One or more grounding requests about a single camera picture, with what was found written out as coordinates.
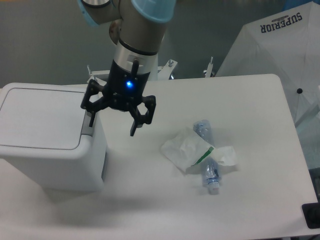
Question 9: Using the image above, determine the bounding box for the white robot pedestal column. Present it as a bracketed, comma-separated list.
[109, 19, 158, 81]

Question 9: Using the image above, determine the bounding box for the black device at table edge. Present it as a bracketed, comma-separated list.
[301, 202, 320, 229]

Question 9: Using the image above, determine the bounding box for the white metal base frame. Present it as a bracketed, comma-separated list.
[87, 56, 216, 85]

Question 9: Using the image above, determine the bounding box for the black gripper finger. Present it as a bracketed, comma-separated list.
[126, 94, 157, 137]
[80, 79, 112, 127]

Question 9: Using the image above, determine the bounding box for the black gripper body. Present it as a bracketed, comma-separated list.
[102, 59, 150, 112]

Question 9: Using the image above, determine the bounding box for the white Superior umbrella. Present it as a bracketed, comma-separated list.
[216, 1, 320, 123]

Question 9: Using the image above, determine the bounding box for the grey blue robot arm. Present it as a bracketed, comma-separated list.
[77, 0, 176, 136]

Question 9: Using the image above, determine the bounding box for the white push-button trash can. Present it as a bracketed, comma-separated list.
[0, 83, 107, 192]

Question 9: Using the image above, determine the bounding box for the crushed clear plastic bottle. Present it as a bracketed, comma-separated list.
[193, 119, 221, 195]

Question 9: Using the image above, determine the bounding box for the crumpled white paper wrapper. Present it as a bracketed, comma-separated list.
[160, 127, 238, 173]

